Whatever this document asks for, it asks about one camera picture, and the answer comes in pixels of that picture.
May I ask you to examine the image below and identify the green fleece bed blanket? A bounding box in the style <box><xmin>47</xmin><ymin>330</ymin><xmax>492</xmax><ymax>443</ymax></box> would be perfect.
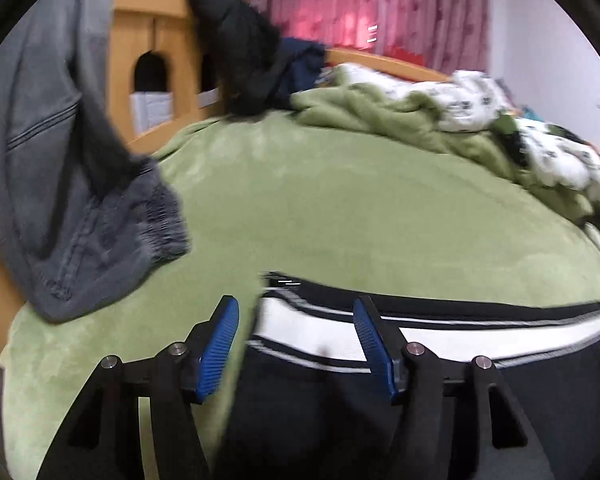
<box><xmin>0</xmin><ymin>110</ymin><xmax>600</xmax><ymax>480</ymax></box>

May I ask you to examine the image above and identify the black jacket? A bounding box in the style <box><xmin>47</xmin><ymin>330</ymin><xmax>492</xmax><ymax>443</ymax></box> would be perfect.
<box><xmin>185</xmin><ymin>0</ymin><xmax>293</xmax><ymax>117</ymax></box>

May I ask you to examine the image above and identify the navy blue garment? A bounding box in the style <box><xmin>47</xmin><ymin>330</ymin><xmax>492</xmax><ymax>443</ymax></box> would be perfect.
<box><xmin>267</xmin><ymin>36</ymin><xmax>331</xmax><ymax>108</ymax></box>

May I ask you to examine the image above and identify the pink patterned curtain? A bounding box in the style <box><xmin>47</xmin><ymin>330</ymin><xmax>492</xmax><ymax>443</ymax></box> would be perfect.
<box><xmin>247</xmin><ymin>0</ymin><xmax>491</xmax><ymax>75</ymax></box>

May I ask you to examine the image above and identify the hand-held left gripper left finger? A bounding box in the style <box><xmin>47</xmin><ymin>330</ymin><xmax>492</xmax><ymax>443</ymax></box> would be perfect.
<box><xmin>36</xmin><ymin>295</ymin><xmax>240</xmax><ymax>480</ymax></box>

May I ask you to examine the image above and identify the black pants white striped waistband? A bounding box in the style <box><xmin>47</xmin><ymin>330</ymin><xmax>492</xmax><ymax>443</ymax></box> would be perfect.
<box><xmin>207</xmin><ymin>270</ymin><xmax>600</xmax><ymax>480</ymax></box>

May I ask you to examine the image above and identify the white printed quilt green lining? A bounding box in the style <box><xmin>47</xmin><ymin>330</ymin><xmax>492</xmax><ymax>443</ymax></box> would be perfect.
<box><xmin>290</xmin><ymin>62</ymin><xmax>600</xmax><ymax>256</ymax></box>

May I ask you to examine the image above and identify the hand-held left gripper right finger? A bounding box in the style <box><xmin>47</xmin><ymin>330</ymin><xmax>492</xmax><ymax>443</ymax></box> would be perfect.
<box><xmin>354</xmin><ymin>295</ymin><xmax>556</xmax><ymax>480</ymax></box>

